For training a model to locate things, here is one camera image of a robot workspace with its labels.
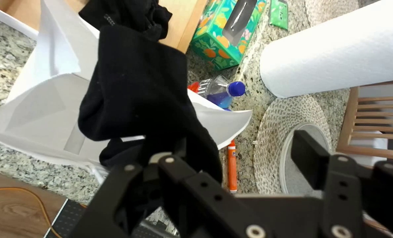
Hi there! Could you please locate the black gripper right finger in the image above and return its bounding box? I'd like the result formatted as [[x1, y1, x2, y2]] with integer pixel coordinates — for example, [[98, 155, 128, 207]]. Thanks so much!
[[294, 131, 393, 238]]

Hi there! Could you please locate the green tissue box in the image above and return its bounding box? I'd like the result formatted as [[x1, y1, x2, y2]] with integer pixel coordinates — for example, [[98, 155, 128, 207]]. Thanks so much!
[[191, 0, 269, 70]]

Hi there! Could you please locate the round woven placemat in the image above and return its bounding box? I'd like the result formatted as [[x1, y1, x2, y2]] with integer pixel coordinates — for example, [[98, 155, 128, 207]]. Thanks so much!
[[254, 95, 332, 196]]

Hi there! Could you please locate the wooden chair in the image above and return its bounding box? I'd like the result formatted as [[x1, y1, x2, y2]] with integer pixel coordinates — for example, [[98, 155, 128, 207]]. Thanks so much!
[[338, 82, 393, 159]]

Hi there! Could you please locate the glass plate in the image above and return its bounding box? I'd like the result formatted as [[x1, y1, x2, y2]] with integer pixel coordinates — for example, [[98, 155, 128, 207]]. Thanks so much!
[[279, 123, 331, 197]]

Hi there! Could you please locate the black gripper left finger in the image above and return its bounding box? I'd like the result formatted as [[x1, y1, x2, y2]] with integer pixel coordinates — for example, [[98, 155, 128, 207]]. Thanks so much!
[[69, 154, 267, 238]]

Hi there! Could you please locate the water bottle middle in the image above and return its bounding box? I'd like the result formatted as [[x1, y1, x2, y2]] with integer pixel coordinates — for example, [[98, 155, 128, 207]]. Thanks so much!
[[188, 76, 246, 110]]

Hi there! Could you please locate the orange marker pen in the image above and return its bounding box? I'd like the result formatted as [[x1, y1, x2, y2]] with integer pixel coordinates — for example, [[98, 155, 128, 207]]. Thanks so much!
[[226, 140, 238, 193]]

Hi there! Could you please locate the white paper towel roll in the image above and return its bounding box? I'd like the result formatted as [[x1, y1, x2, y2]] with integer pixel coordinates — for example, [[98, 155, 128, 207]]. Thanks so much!
[[259, 0, 393, 98]]

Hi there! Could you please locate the grey floor mat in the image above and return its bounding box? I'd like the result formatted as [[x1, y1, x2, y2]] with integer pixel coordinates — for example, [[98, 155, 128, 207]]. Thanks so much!
[[42, 199, 180, 238]]

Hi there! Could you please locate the green sponge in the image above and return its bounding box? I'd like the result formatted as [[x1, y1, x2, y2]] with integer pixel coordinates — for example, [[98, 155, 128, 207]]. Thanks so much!
[[269, 0, 289, 31]]

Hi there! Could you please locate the white paper bag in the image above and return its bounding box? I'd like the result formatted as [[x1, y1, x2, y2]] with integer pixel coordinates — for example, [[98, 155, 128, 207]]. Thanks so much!
[[0, 0, 252, 170]]

